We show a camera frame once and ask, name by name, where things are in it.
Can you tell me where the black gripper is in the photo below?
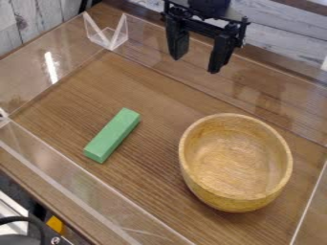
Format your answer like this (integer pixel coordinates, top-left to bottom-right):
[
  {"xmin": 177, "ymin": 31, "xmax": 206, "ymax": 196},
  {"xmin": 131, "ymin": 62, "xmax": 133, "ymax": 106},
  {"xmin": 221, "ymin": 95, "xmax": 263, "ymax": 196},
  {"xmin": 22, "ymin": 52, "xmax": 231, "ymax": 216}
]
[{"xmin": 163, "ymin": 0, "xmax": 251, "ymax": 74}]

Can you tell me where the green rectangular block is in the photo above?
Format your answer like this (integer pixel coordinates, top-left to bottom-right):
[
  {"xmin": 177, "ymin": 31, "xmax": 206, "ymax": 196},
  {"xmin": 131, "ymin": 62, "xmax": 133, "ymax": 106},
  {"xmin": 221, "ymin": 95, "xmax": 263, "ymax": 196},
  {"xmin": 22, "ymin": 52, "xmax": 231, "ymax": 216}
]
[{"xmin": 83, "ymin": 108, "xmax": 141, "ymax": 164}]

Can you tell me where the brown wooden bowl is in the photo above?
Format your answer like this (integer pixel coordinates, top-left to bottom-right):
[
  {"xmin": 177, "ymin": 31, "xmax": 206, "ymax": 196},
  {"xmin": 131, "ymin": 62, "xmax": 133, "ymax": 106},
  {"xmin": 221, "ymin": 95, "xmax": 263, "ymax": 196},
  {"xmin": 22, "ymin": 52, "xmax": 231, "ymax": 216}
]
[{"xmin": 178, "ymin": 113, "xmax": 294, "ymax": 212}]

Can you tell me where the black device bottom left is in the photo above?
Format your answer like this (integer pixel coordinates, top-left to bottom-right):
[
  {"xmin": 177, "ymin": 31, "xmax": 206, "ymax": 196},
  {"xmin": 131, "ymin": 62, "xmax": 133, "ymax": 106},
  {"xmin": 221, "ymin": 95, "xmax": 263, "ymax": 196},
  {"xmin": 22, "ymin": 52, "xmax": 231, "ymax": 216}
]
[{"xmin": 27, "ymin": 211, "xmax": 90, "ymax": 245}]

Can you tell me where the clear acrylic corner bracket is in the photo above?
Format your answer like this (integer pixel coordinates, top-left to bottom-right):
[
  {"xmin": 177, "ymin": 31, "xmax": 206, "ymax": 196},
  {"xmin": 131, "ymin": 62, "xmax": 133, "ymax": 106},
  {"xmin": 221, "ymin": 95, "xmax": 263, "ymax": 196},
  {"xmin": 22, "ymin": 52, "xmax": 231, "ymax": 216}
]
[{"xmin": 82, "ymin": 12, "xmax": 130, "ymax": 51}]

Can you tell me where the clear acrylic front wall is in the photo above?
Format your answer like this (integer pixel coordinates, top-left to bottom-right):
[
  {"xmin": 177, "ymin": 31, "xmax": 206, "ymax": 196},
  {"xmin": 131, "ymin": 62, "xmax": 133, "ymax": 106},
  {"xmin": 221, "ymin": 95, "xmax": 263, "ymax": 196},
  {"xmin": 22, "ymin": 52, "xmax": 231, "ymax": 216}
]
[{"xmin": 0, "ymin": 120, "xmax": 194, "ymax": 245}]

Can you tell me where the black cable bottom left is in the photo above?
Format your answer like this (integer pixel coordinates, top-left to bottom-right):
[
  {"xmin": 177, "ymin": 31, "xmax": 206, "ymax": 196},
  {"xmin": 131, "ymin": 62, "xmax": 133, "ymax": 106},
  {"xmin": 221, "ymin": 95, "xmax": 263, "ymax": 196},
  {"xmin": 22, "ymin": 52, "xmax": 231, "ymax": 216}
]
[{"xmin": 0, "ymin": 215, "xmax": 47, "ymax": 245}]

